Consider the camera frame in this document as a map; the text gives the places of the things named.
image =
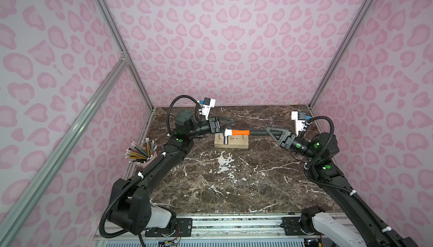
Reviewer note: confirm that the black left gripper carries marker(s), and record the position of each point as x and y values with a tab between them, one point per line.
211	125

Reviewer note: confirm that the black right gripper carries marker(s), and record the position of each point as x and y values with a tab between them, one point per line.
287	139

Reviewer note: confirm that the orange black claw hammer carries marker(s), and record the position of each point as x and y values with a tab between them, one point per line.
229	132

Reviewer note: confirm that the light wooden block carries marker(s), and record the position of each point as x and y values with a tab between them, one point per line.
234	142

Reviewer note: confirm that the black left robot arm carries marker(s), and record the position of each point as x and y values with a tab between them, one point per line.
130	208

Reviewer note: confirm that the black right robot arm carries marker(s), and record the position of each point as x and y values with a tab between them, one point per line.
319	168

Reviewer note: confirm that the pink cup of pencils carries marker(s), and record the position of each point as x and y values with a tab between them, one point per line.
141	154

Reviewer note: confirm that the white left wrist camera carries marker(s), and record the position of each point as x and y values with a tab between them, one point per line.
205	106

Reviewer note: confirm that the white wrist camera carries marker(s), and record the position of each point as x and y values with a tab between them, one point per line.
205	106
300	119

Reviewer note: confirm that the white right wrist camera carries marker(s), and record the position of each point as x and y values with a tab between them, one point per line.
300	119

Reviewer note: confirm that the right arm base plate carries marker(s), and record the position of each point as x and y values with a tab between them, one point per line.
292	227

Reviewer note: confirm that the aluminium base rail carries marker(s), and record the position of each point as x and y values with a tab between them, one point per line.
238	230

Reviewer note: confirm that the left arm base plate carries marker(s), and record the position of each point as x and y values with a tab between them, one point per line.
179	226

